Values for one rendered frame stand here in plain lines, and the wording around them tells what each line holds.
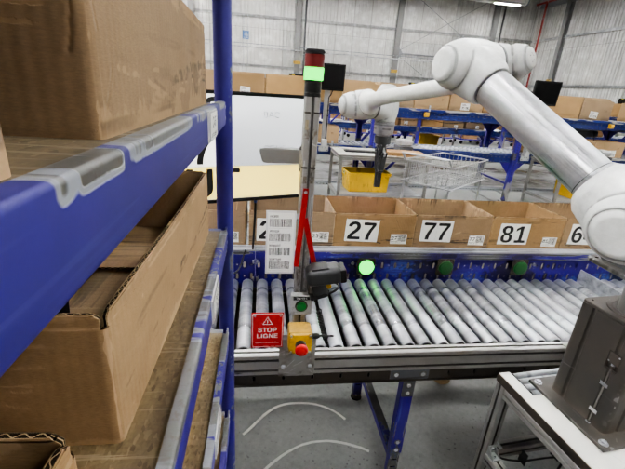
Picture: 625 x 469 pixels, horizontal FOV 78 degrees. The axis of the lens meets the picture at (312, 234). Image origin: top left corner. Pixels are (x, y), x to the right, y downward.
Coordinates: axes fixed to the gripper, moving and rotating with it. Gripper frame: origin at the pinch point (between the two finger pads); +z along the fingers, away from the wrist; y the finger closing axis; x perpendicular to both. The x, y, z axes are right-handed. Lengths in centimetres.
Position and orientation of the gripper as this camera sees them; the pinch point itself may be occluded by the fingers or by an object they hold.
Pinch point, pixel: (377, 179)
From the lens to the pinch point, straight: 183.9
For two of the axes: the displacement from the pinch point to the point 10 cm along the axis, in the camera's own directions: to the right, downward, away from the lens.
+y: 1.2, 3.6, -9.3
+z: -0.7, 9.3, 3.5
